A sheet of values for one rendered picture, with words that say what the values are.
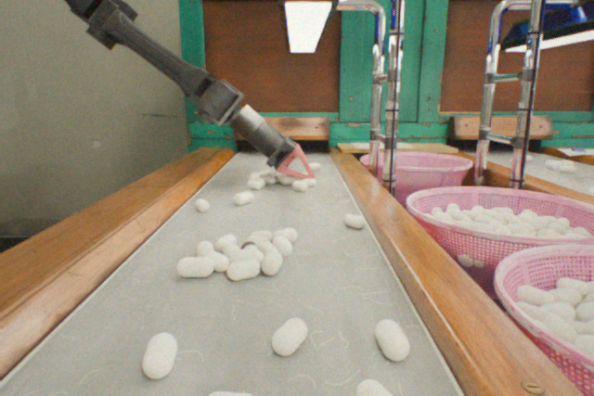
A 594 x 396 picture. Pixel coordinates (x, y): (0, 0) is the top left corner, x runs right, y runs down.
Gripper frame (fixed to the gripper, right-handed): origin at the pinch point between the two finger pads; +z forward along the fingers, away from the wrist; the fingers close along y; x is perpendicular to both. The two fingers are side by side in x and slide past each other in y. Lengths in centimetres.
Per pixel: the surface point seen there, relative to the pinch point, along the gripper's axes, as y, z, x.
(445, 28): 46, 8, -56
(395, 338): -57, 3, -2
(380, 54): 5.4, -5.3, -28.7
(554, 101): 48, 50, -63
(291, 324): -55, -2, 3
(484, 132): 5.3, 23.0, -31.5
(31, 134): 143, -111, 100
